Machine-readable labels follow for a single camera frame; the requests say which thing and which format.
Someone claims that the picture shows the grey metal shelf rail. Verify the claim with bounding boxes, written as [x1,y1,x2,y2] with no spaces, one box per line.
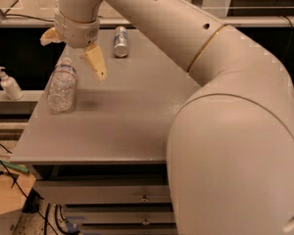
[0,16,294,27]

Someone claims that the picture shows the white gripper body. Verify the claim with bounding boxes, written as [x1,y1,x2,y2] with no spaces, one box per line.
[54,9,100,48]

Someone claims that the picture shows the clear plastic water bottle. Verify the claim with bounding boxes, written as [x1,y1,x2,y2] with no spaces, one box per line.
[46,58,76,113]

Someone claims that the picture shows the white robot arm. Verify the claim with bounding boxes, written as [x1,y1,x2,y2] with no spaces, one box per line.
[52,0,294,235]

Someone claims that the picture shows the black cable on shelf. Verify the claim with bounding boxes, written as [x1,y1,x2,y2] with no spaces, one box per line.
[3,0,57,24]

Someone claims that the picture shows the green rod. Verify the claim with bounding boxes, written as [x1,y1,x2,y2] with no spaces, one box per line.
[0,161,29,173]

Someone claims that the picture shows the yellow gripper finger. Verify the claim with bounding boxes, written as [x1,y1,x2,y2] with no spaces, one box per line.
[83,44,108,82]
[40,27,62,46]

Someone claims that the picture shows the silver soda can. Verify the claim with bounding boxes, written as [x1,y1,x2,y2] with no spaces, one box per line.
[114,26,128,58]

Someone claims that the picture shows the grey drawer cabinet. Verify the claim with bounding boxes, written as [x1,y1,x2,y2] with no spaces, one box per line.
[12,29,199,235]

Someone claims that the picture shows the white pump dispenser bottle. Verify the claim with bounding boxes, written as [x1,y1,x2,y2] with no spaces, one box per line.
[0,67,24,101]

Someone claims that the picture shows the cardboard box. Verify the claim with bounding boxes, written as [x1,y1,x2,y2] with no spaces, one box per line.
[0,173,35,235]

